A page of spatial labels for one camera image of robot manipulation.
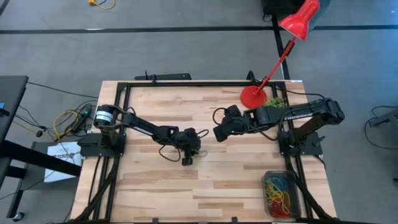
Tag red rubber band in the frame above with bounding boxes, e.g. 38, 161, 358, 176
269, 203, 292, 218

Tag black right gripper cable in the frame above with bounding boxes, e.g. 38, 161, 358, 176
212, 107, 231, 127

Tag yellow floor cable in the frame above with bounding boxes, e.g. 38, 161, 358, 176
52, 109, 82, 141

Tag green plant in white pot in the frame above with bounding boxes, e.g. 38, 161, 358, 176
262, 96, 289, 110

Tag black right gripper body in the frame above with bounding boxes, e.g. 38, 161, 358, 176
226, 105, 259, 134

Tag red desk lamp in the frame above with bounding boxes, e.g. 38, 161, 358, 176
240, 0, 321, 110

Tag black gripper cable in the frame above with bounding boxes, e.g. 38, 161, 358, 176
158, 143, 182, 163
212, 107, 231, 127

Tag yellow rubber band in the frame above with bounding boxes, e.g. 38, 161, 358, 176
276, 189, 292, 212

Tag clear plastic bin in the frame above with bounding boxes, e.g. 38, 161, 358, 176
262, 170, 302, 218

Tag black floor cable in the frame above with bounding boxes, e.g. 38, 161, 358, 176
364, 105, 398, 151
27, 81, 100, 99

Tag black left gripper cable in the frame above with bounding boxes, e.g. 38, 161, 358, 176
158, 143, 182, 163

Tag white printed paper sheet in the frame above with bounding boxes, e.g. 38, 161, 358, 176
44, 141, 83, 184

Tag teal rubber band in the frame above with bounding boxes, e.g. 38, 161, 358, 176
267, 175, 289, 191

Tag black flat device with antennas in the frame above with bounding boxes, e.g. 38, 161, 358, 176
134, 73, 192, 81

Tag rubber bands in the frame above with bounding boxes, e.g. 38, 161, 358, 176
266, 183, 285, 206

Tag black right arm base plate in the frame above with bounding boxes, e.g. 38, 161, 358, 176
277, 130, 324, 157

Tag black cart on casters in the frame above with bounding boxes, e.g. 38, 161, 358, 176
262, 0, 308, 22

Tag black desk on casters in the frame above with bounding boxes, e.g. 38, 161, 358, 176
0, 75, 82, 220

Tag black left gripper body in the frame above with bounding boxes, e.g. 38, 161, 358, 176
177, 128, 202, 166

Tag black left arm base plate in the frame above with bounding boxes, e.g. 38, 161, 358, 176
76, 133, 127, 158

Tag yellow extension cord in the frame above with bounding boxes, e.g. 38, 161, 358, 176
88, 0, 116, 10

